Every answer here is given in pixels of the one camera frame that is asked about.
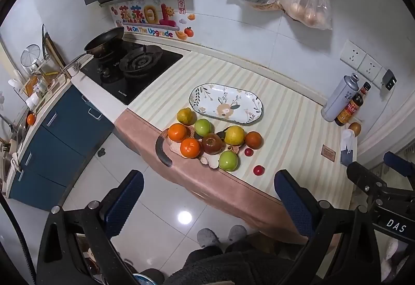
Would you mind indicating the small brown round fruit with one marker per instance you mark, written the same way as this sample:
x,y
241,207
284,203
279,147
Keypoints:
x,y
355,129

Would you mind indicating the metal kitchen sink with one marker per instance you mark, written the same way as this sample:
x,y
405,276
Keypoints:
x,y
8,152

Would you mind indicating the dark bottle red cap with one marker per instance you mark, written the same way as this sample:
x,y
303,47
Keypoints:
x,y
365,88

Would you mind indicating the round metal strainer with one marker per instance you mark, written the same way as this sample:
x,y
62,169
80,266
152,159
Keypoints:
x,y
30,55

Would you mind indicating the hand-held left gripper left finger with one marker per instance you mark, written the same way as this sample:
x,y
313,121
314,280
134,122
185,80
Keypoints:
x,y
126,200

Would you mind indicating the large yellow lemon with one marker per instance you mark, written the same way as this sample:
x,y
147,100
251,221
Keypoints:
x,y
234,135

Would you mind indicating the white and blue packet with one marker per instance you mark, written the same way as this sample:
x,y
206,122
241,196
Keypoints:
x,y
348,145

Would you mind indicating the striped table cover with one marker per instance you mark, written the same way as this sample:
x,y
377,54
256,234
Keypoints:
x,y
291,129

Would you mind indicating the wooden cutting board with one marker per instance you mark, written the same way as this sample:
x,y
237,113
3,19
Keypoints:
x,y
54,51

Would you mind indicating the grey gas canister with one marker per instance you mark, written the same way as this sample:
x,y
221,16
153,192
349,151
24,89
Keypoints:
x,y
340,97

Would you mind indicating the small orange on counter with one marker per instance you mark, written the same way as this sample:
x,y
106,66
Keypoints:
x,y
30,119

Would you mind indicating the person's dark fleece clothing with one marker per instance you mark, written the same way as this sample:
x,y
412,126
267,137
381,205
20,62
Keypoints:
x,y
227,265

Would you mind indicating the floral oval ceramic plate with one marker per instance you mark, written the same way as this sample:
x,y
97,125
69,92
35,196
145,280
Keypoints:
x,y
227,103

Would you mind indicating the dark sauce bottle red label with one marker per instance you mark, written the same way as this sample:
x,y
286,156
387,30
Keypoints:
x,y
348,110

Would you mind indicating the black plug adapter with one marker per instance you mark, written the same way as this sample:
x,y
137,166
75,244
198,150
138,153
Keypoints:
x,y
389,80

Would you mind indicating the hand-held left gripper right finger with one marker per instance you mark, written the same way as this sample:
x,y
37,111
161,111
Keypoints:
x,y
291,200

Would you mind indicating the red cherry tomato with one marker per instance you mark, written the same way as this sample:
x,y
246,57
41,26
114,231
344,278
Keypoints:
x,y
258,169
248,152

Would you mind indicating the black gas stove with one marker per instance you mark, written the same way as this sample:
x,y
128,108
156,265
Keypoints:
x,y
129,77

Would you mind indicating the green apple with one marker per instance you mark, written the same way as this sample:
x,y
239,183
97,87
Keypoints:
x,y
203,127
228,160

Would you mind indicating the dark orange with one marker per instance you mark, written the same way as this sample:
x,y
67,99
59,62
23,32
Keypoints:
x,y
253,139

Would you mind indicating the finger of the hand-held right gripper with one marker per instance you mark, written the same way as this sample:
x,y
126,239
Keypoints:
x,y
363,173
397,162

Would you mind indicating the colourful wall sticker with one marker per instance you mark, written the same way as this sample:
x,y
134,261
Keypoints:
x,y
146,17

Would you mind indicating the small brown card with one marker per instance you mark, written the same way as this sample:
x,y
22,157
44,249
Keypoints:
x,y
328,152

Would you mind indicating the grey slipper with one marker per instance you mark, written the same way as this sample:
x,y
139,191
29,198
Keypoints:
x,y
236,233
207,238

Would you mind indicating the small dark floor object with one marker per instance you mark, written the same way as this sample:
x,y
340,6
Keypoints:
x,y
101,153

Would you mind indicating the dark red apple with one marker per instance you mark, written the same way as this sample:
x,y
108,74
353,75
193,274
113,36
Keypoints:
x,y
212,143

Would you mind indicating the small dark yellow lemon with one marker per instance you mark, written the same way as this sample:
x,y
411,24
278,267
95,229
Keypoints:
x,y
186,116

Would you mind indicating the dark frying pan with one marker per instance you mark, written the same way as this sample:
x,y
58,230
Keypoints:
x,y
103,42

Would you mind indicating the white wall socket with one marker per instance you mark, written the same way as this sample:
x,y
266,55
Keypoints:
x,y
353,55
371,69

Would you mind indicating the bright orange mandarin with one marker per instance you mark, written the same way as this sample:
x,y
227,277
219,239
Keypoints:
x,y
190,147
177,132

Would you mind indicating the blue kitchen cabinet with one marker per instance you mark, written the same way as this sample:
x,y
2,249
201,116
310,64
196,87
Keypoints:
x,y
64,142

